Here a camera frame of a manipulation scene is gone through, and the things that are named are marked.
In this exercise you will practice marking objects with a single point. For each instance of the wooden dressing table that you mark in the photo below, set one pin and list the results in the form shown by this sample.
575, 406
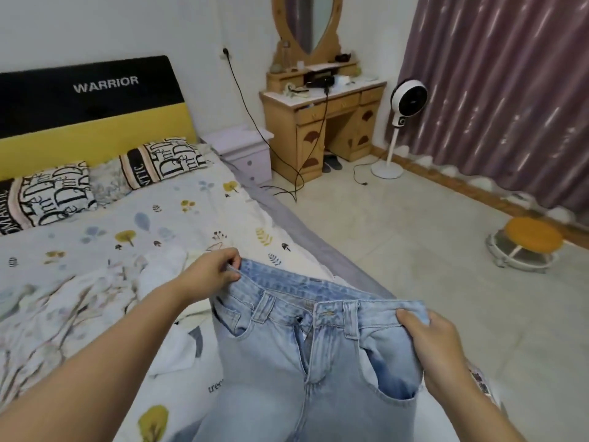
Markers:
313, 124

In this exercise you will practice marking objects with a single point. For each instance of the wooden framed mirror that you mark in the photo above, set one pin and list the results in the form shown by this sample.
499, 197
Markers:
308, 23

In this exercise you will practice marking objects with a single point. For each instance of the wall socket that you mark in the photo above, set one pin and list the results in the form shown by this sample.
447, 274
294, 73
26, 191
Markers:
225, 53

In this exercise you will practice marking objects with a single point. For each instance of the light blue denim jeans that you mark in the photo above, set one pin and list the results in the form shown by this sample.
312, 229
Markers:
294, 382

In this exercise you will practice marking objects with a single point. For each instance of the bed with leaf print bedding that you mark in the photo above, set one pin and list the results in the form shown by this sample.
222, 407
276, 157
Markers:
184, 211

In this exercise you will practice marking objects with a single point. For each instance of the black telephone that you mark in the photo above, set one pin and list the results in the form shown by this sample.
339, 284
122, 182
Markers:
319, 80

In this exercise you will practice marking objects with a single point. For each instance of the black yellow headboard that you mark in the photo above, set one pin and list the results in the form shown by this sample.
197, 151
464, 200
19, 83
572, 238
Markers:
92, 133

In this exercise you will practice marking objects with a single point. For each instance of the person's right hand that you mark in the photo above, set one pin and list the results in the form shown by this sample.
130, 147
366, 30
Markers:
440, 354

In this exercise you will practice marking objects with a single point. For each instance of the person's left forearm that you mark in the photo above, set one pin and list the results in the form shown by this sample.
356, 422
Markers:
83, 382

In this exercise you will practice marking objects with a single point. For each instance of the black white patterned pillow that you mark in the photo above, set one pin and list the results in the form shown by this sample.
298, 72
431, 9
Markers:
156, 165
51, 193

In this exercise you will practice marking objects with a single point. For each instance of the white nightstand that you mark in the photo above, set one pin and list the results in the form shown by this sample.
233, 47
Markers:
244, 152

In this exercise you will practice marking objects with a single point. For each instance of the white standing fan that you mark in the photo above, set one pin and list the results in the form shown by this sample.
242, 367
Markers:
408, 101

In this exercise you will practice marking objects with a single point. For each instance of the purple curtain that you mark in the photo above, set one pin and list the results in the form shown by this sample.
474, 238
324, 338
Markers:
506, 87

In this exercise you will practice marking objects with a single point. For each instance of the person's left hand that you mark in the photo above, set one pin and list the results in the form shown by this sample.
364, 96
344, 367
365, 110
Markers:
210, 274

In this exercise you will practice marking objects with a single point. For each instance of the dark shoe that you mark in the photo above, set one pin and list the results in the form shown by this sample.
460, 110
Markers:
336, 162
327, 164

